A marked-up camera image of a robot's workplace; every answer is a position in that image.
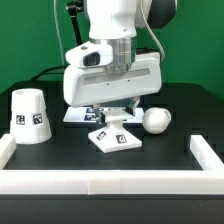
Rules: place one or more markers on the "white lamp base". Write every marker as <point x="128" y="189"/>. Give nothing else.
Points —
<point x="114" y="137"/>

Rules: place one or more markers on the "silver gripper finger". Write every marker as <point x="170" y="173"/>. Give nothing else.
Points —
<point x="134" y="101"/>
<point x="100" y="117"/>

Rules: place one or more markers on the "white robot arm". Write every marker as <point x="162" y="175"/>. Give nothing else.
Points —
<point x="108" y="67"/>

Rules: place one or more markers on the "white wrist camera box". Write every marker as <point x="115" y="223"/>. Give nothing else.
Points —
<point x="90" y="55"/>

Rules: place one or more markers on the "white marker tag sheet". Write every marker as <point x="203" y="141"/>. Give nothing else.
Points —
<point x="87" y="115"/>

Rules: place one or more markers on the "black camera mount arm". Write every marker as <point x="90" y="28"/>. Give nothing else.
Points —
<point x="74" y="8"/>

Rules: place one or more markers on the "white lamp shade cone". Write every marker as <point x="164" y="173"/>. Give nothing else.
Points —
<point x="29" y="122"/>

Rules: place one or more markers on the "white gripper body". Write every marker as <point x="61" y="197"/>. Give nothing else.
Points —
<point x="83" y="87"/>

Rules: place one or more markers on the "white U-shaped fence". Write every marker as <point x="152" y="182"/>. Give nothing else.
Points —
<point x="209" y="180"/>

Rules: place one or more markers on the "white lamp bulb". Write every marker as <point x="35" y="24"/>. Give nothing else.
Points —
<point x="156" y="120"/>

